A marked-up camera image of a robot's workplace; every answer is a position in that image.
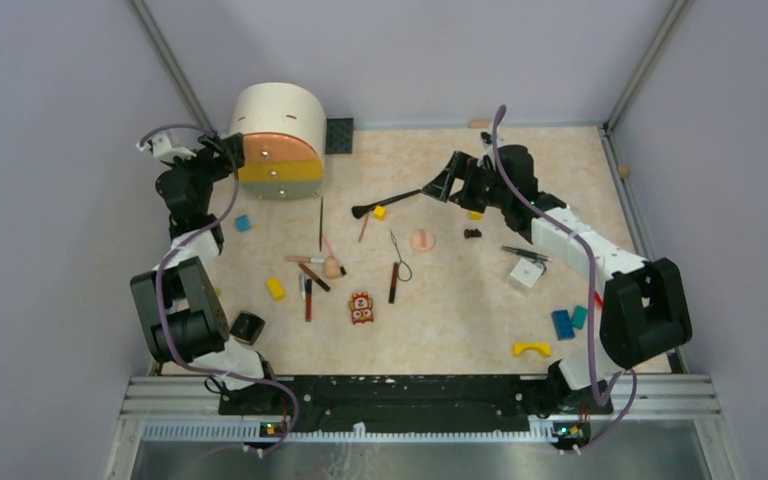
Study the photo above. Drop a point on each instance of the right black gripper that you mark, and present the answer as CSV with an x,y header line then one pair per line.
x,y
460,166

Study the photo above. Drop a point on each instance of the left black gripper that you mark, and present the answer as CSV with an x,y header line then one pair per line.
x,y
229,155

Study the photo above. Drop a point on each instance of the cream round drawer organizer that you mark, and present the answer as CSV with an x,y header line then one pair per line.
x,y
283,129

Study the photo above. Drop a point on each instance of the thin black stick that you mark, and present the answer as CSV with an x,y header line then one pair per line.
x,y
321,224

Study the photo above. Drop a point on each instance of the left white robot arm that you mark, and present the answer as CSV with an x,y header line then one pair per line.
x,y
180,313

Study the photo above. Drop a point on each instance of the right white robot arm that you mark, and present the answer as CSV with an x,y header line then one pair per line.
x,y
644,309

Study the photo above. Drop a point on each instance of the black makeup brush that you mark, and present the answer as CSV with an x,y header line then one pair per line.
x,y
359,211

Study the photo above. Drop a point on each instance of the beige makeup sponge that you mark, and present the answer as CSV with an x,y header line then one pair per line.
x,y
332,268

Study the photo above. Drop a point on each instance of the small black figurine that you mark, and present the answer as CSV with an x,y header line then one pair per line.
x,y
472,233

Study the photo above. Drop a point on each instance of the small blue block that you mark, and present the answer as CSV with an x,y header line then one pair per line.
x,y
242,223

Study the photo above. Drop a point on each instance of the pink round powder puff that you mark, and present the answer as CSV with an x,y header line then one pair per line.
x,y
422,240

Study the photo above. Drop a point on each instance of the small yellow cube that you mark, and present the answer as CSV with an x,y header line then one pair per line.
x,y
379,212

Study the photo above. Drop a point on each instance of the black hair loop tool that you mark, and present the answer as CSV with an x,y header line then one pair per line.
x,y
403,270

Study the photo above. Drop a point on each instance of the black foam pad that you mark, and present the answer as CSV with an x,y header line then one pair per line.
x,y
339,135

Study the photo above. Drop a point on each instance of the dark red lip gloss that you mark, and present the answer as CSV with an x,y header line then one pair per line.
x,y
393,283

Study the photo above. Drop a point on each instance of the yellow wedge block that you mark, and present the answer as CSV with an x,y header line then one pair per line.
x,y
275,288

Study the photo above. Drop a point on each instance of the nude concealer tube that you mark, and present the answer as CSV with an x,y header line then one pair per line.
x,y
305,259

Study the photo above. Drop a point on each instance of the pink thin brush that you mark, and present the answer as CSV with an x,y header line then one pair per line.
x,y
331,252

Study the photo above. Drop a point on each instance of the black compact case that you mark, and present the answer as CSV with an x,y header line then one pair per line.
x,y
246,327

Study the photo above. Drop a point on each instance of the red owl number toy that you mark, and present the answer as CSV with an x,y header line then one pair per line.
x,y
361,308

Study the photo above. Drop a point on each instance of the brown lipstick tube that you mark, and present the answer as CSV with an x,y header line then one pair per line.
x,y
314,277

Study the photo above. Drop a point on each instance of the yellow arch block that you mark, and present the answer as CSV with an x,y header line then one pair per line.
x,y
542,349

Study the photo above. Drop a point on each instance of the teal block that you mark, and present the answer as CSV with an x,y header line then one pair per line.
x,y
579,317

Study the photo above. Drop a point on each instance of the blue lego brick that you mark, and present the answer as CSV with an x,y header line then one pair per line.
x,y
563,325

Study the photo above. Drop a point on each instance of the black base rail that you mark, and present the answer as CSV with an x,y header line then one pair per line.
x,y
409,404

